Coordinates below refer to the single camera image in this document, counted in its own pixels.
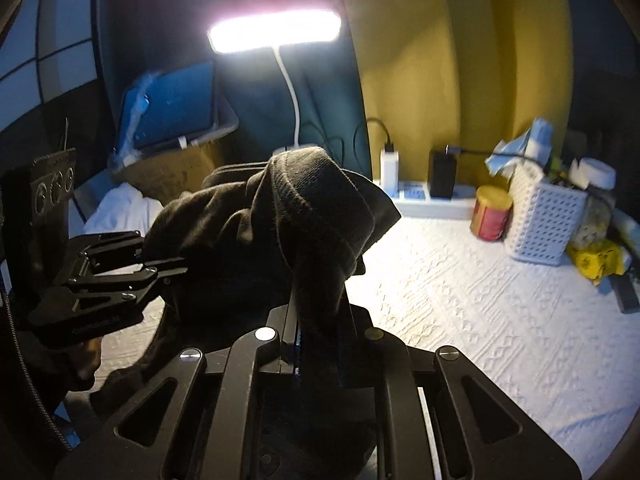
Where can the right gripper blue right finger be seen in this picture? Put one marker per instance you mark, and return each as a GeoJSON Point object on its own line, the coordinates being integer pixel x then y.
{"type": "Point", "coordinates": [358, 354]}

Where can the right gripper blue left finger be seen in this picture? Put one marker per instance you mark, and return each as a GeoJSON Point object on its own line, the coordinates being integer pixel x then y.
{"type": "Point", "coordinates": [284, 320]}

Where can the brown t-shirt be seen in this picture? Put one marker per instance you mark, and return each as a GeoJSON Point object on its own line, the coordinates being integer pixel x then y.
{"type": "Point", "coordinates": [199, 404]}

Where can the person's hand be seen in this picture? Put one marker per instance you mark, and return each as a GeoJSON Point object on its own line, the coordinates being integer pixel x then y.
{"type": "Point", "coordinates": [86, 358]}

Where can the white folded cloth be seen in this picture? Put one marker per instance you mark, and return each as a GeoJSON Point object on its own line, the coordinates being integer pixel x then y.
{"type": "Point", "coordinates": [124, 209]}

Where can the brown cardboard box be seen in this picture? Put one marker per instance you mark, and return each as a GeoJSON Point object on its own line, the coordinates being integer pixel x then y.
{"type": "Point", "coordinates": [166, 176]}

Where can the white power strip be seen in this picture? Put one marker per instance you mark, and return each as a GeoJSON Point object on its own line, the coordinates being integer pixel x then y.
{"type": "Point", "coordinates": [414, 201]}

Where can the white charger plug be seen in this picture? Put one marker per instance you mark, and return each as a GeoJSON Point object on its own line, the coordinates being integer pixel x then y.
{"type": "Point", "coordinates": [389, 172]}

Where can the red round tin can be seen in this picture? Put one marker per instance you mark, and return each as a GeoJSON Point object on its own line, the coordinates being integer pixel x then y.
{"type": "Point", "coordinates": [491, 212]}

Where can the black power adapter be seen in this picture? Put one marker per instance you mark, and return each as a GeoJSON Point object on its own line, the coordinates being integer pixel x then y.
{"type": "Point", "coordinates": [442, 171]}

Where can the white woven plastic basket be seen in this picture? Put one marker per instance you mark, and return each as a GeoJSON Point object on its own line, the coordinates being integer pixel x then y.
{"type": "Point", "coordinates": [544, 216]}

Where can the yellow snack bag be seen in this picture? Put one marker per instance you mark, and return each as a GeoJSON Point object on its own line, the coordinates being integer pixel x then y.
{"type": "Point", "coordinates": [599, 260]}

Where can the black smartphone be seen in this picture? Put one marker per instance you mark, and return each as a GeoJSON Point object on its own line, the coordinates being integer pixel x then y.
{"type": "Point", "coordinates": [625, 293]}

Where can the dark teal curtain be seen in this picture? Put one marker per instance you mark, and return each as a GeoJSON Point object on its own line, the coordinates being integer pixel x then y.
{"type": "Point", "coordinates": [148, 36]}

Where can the clear jar white lid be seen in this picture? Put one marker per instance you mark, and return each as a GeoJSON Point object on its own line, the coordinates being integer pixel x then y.
{"type": "Point", "coordinates": [598, 181]}

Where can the yellow curtain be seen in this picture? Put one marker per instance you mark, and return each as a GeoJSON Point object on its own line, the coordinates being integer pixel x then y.
{"type": "Point", "coordinates": [463, 72]}

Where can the white desk lamp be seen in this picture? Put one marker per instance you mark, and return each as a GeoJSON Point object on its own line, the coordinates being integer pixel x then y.
{"type": "Point", "coordinates": [274, 30]}

